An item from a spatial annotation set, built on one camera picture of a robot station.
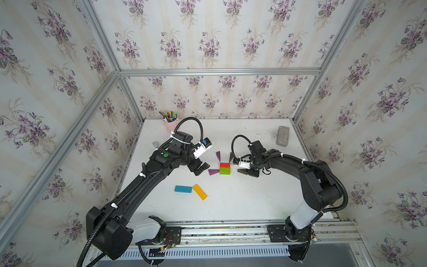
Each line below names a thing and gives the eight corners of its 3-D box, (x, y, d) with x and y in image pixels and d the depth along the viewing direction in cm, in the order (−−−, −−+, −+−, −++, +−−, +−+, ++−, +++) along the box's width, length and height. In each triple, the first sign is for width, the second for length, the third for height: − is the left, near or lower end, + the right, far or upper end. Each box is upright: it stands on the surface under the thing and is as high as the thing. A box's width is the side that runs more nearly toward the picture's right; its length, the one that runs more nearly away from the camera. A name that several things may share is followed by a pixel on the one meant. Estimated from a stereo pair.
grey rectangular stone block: (275, 144, 109) (276, 141, 106) (278, 127, 119) (279, 124, 116) (286, 147, 107) (288, 144, 105) (288, 130, 117) (290, 127, 115)
